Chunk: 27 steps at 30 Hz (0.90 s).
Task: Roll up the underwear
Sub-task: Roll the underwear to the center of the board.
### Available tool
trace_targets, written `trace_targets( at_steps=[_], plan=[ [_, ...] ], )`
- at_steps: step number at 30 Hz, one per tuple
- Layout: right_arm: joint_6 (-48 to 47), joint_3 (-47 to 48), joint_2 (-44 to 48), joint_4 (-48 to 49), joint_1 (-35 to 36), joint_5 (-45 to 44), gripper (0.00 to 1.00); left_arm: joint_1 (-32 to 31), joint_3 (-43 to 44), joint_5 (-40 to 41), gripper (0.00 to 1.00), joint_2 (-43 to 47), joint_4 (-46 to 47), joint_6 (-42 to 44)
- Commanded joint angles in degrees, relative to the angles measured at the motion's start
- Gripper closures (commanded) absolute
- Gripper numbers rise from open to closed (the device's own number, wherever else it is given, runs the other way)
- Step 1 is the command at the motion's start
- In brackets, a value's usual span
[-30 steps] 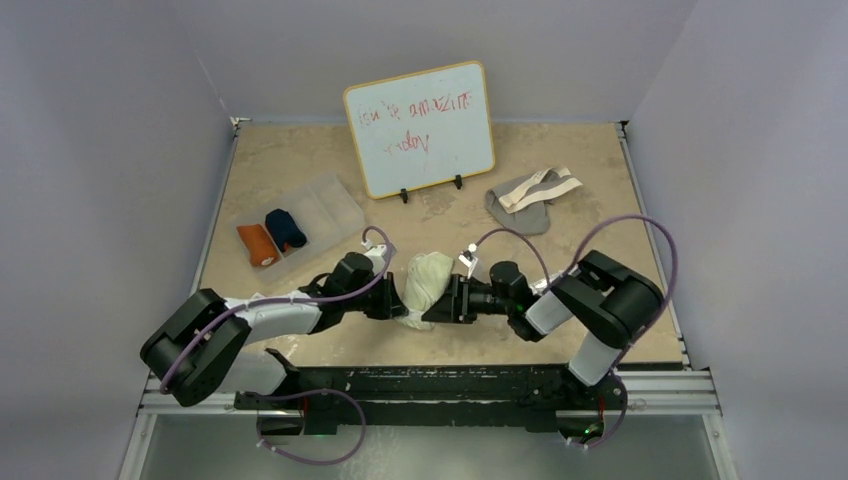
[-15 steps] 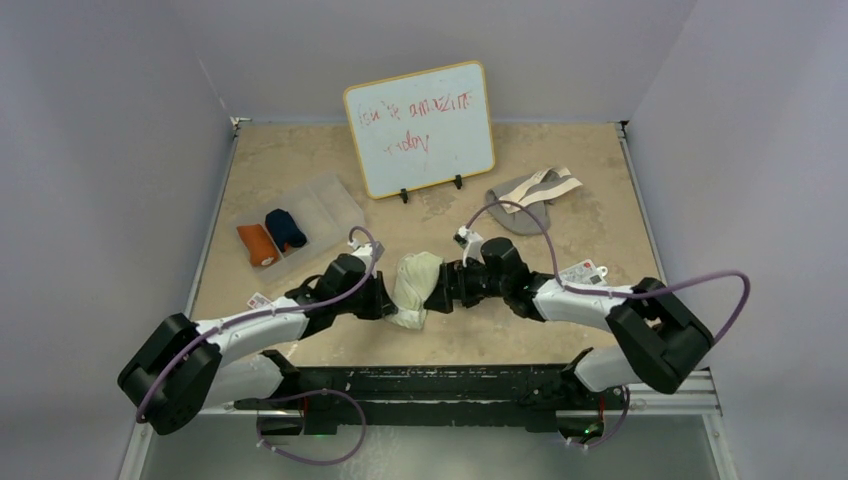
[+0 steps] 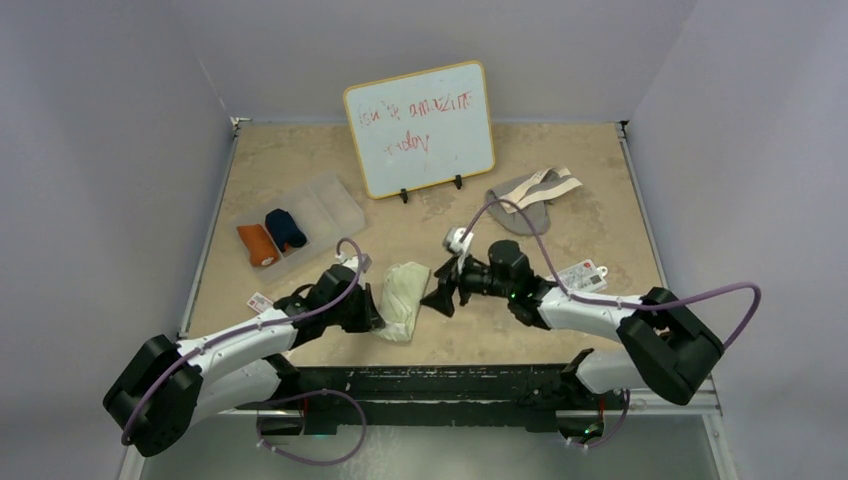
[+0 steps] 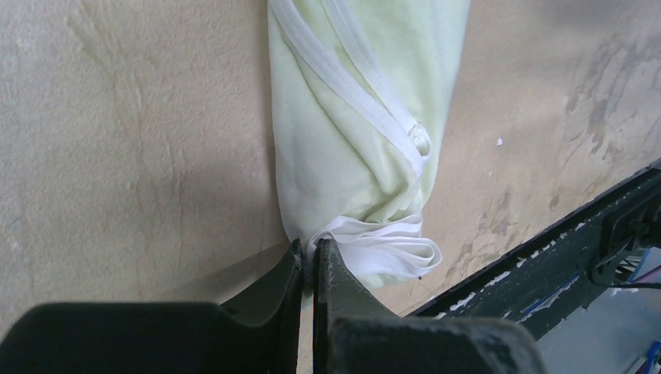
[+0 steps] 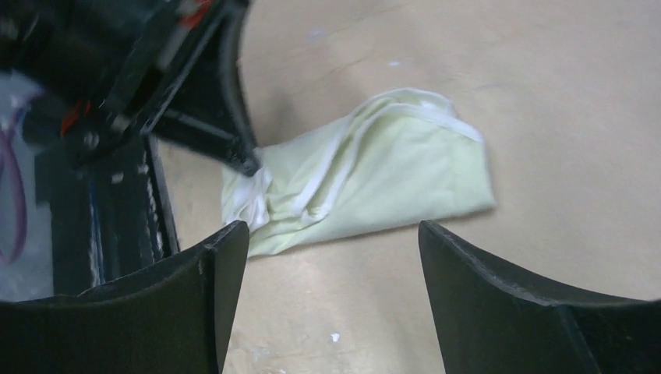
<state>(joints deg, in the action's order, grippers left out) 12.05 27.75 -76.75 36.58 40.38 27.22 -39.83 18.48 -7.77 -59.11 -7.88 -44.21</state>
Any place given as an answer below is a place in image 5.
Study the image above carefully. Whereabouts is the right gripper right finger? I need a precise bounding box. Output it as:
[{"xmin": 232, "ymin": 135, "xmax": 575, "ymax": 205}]
[{"xmin": 419, "ymin": 221, "xmax": 660, "ymax": 374}]

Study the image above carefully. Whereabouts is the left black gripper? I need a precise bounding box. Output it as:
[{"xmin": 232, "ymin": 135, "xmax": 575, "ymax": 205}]
[{"xmin": 1, "ymin": 1, "xmax": 261, "ymax": 177}]

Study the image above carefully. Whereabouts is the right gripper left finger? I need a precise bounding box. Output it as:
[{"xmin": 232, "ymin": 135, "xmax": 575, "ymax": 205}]
[{"xmin": 1, "ymin": 221, "xmax": 249, "ymax": 373}]

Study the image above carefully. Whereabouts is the pale yellow underwear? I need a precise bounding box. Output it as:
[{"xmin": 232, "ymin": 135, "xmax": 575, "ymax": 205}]
[{"xmin": 221, "ymin": 87, "xmax": 497, "ymax": 256}]

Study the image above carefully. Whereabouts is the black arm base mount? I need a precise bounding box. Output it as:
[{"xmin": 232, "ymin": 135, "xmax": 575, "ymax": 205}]
[{"xmin": 35, "ymin": 137, "xmax": 180, "ymax": 295}]

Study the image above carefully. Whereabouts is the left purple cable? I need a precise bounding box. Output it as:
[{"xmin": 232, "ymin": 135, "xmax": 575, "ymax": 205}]
[{"xmin": 0, "ymin": 123, "xmax": 30, "ymax": 266}]

